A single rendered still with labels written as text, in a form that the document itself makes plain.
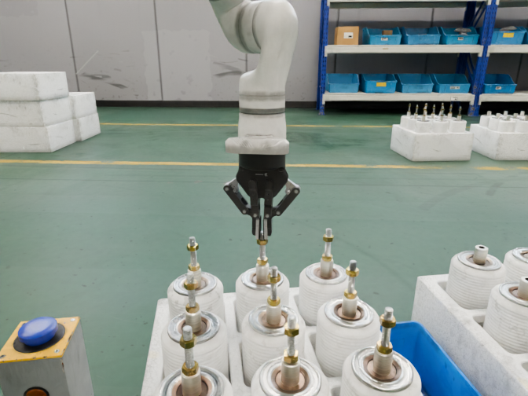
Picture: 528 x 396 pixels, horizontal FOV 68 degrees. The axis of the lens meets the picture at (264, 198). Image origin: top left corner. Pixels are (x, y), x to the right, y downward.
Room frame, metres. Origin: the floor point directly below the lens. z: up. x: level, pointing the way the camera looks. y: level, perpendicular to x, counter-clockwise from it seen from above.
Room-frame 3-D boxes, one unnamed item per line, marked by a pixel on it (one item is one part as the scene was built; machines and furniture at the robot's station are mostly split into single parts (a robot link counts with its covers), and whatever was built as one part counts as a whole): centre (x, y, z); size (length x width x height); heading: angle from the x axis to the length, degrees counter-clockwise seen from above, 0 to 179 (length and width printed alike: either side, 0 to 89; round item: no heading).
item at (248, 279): (0.61, 0.00, 0.25); 0.08 x 0.08 x 0.01
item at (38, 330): (0.38, 0.26, 0.32); 0.04 x 0.04 x 0.02
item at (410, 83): (5.02, -1.83, 0.36); 0.50 x 0.38 x 0.21; 178
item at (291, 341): (0.38, -0.03, 0.30); 0.01 x 0.01 x 0.08
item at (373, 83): (5.03, -1.39, 0.36); 0.50 x 0.38 x 0.21; 178
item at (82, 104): (3.36, 1.69, 0.27); 0.39 x 0.39 x 0.18; 88
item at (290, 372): (0.38, -0.03, 0.26); 0.02 x 0.02 x 0.03
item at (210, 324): (0.48, 0.10, 0.25); 0.08 x 0.08 x 0.01
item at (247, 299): (0.61, 0.00, 0.16); 0.10 x 0.10 x 0.18
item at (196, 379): (0.36, 0.08, 0.26); 0.02 x 0.02 x 0.03
